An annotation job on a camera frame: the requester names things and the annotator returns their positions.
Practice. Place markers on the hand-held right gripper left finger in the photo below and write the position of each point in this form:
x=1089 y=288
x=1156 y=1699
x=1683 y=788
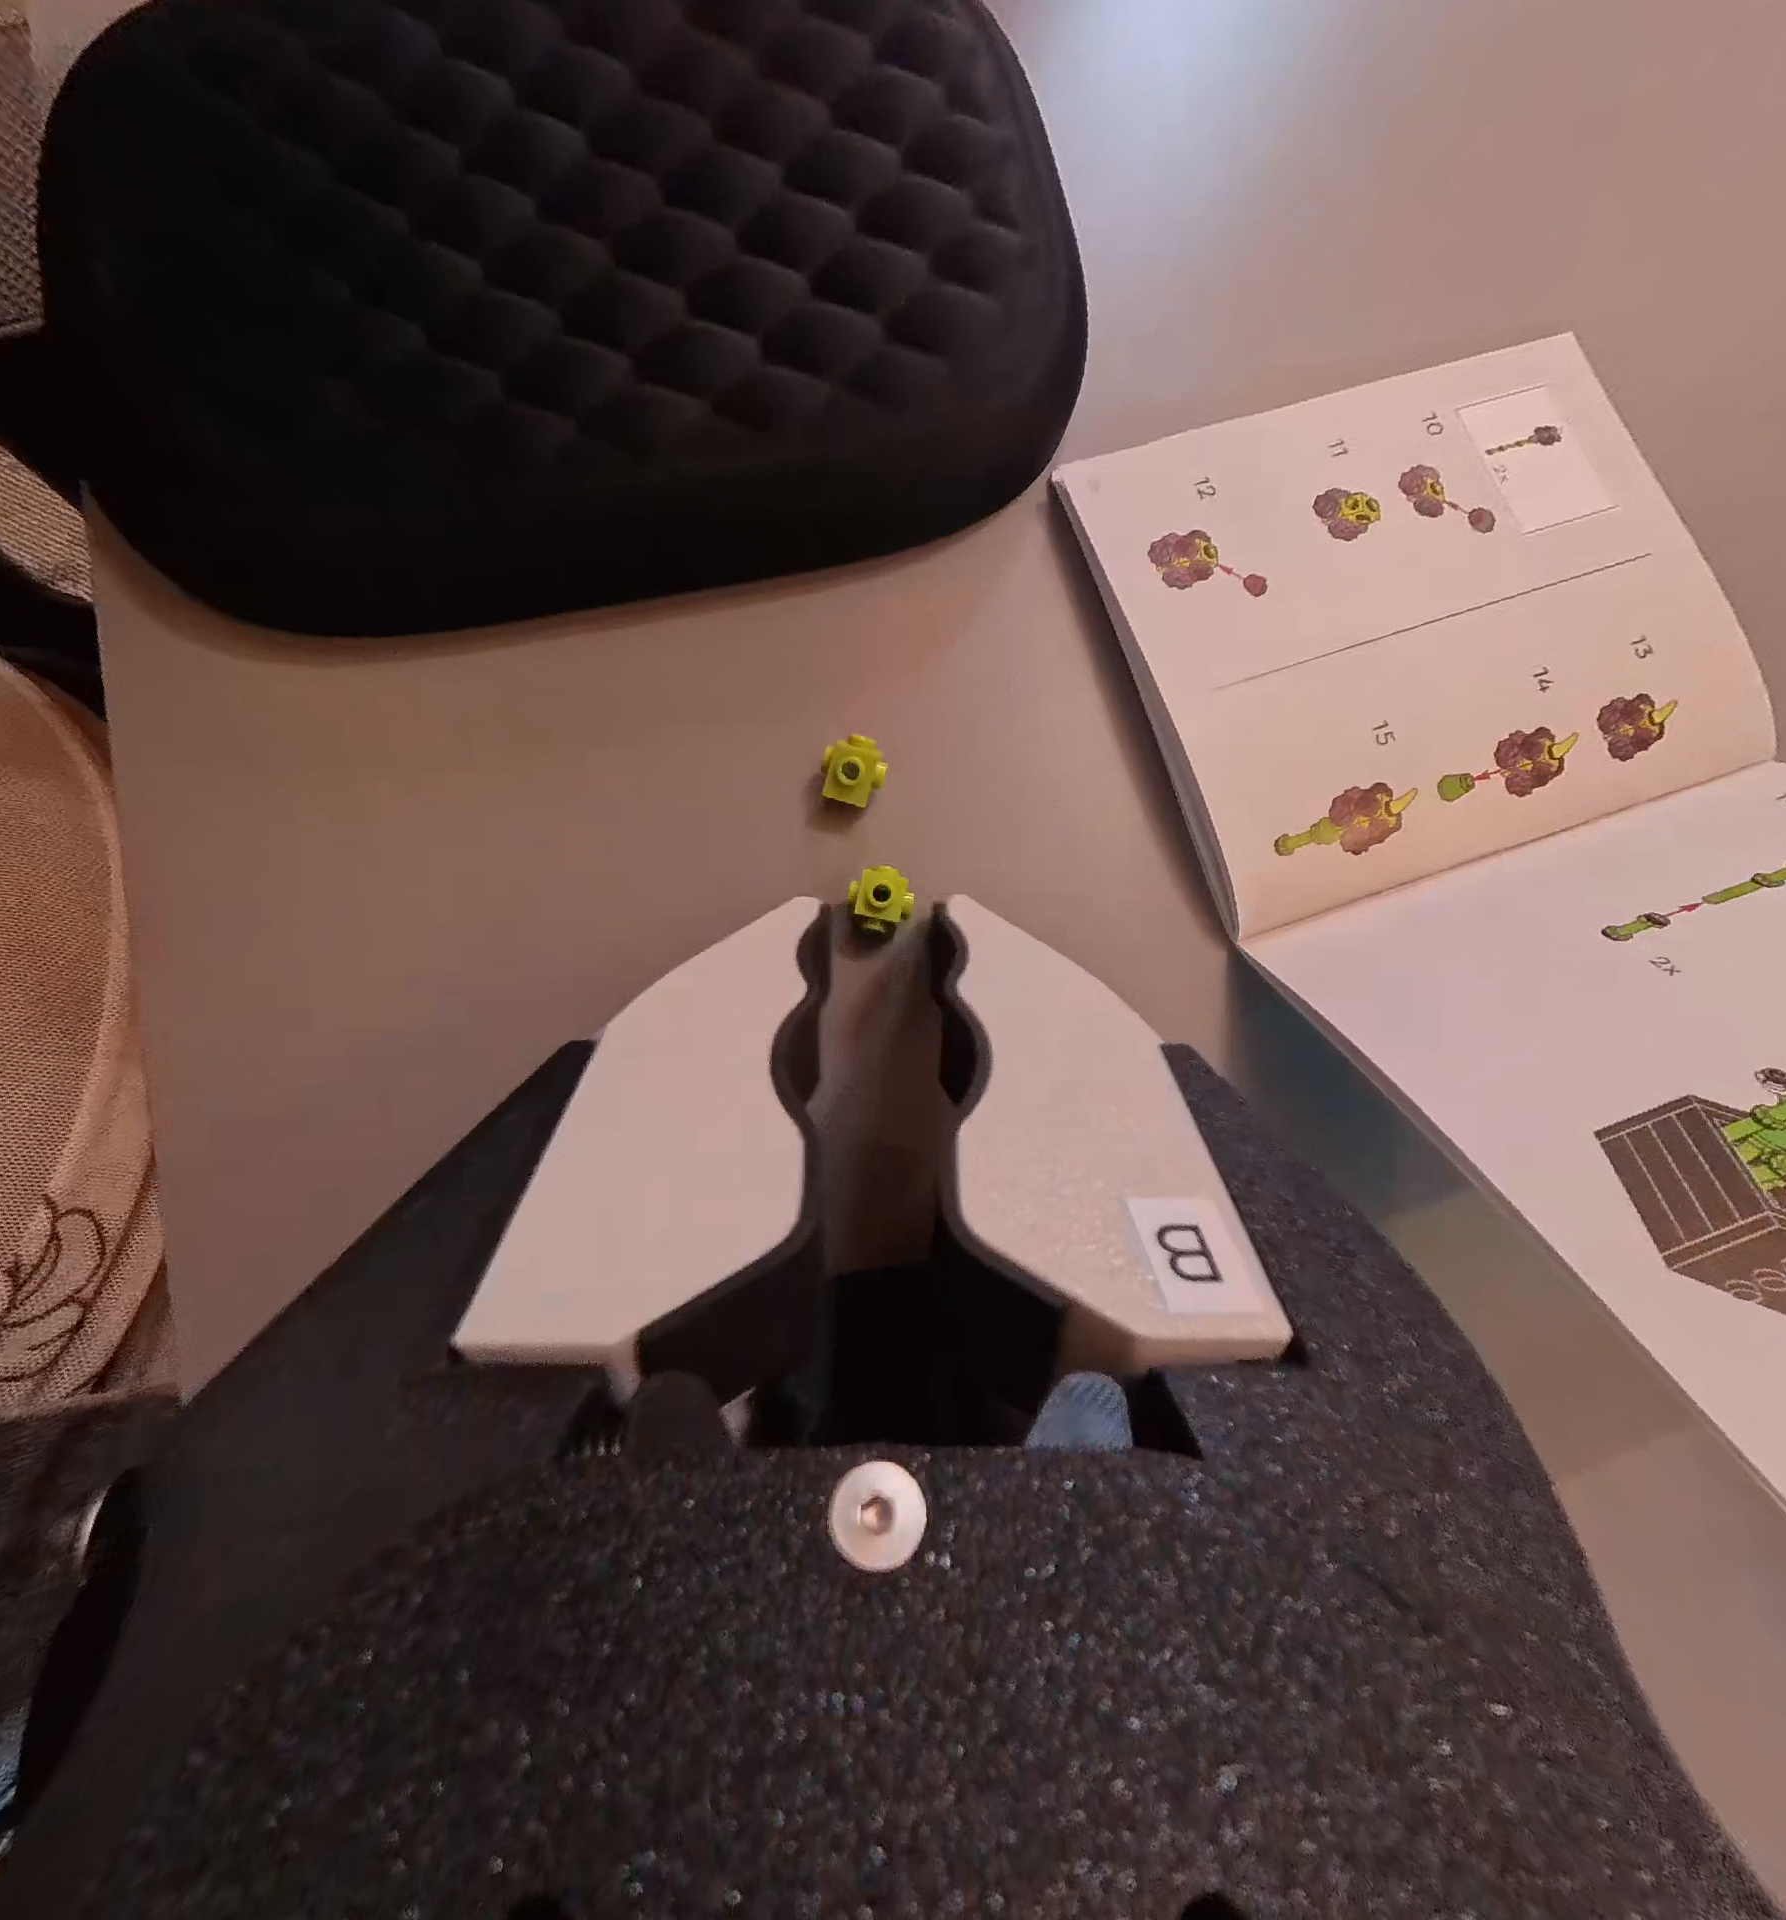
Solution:
x=639 y=1170

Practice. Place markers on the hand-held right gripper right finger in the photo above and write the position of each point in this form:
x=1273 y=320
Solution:
x=1072 y=1156

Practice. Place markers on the lime green toy brick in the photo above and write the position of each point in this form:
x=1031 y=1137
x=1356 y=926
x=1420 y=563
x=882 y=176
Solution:
x=882 y=900
x=853 y=774

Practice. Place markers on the toy brick instruction booklet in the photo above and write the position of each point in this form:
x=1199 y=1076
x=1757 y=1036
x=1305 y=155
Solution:
x=1433 y=675

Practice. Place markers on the beige mesh fabric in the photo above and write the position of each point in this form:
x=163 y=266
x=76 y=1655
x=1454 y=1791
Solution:
x=24 y=976

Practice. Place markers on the black quilted cushion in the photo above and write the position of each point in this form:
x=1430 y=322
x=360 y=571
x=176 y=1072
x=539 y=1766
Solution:
x=533 y=302

